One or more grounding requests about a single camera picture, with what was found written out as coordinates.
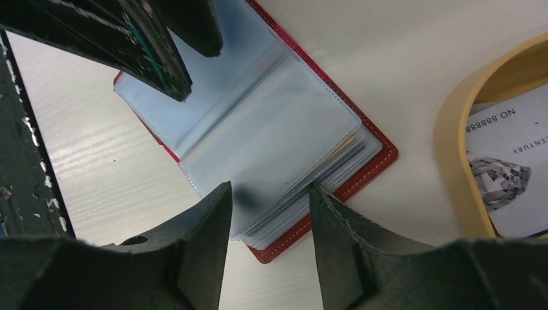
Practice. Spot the silver VIP card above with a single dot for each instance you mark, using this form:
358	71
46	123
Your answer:
506	146

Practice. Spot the red leather card holder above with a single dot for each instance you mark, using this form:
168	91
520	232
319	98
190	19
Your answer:
264	116

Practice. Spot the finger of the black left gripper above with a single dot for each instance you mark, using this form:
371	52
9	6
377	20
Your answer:
193	21
126	35

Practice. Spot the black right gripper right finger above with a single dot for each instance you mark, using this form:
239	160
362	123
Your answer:
362	265

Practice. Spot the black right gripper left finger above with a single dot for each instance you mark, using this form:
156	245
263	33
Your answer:
178	264

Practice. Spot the tan oval card tray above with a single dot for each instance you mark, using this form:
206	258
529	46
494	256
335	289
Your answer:
521	69

